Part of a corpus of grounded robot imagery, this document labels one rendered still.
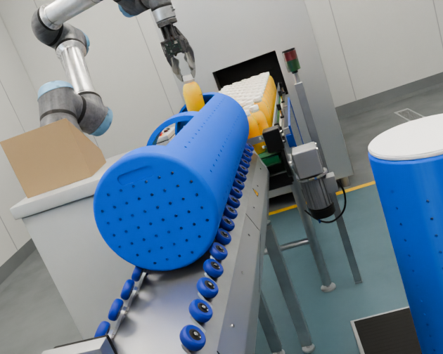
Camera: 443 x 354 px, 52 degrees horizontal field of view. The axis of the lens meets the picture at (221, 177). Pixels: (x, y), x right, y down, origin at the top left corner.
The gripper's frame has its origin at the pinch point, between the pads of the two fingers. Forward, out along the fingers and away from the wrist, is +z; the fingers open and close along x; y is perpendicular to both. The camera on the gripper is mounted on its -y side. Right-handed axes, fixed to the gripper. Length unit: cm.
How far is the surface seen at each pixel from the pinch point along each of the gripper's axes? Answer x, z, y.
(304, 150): 31, 45, -24
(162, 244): 0, 31, 76
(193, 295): 5, 41, 84
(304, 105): 36, 31, -52
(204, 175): 14, 19, 74
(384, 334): 42, 117, 9
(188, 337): 11, 36, 105
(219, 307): 12, 41, 90
